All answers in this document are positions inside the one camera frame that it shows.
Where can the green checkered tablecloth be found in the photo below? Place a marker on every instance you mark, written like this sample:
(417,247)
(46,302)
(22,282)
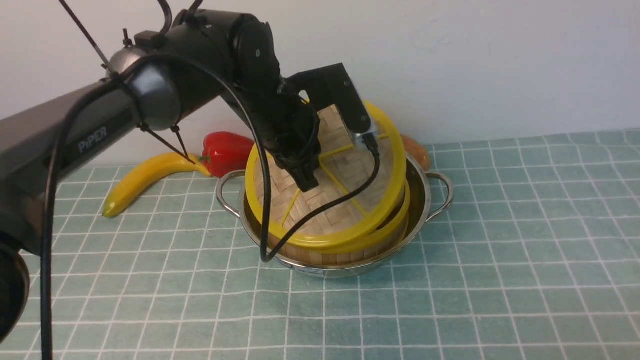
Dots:
(536,259)

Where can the yellow bamboo steamer basket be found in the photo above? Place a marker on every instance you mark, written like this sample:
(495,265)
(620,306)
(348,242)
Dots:
(360,247)

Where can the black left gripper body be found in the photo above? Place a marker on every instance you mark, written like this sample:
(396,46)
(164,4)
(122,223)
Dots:
(287,129)

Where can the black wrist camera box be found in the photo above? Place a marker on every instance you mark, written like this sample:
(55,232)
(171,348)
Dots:
(332,86)

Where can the yellow woven bamboo steamer lid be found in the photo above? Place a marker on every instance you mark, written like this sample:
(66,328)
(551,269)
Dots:
(343,169)

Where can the stainless steel pot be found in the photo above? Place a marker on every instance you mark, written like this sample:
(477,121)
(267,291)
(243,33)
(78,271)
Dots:
(419,213)

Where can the yellow plastic banana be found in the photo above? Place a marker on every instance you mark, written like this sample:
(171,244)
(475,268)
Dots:
(146,174)

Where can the red bell pepper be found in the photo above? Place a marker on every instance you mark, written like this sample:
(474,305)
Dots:
(225,152)

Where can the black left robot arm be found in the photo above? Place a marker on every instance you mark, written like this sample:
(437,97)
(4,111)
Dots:
(156,81)

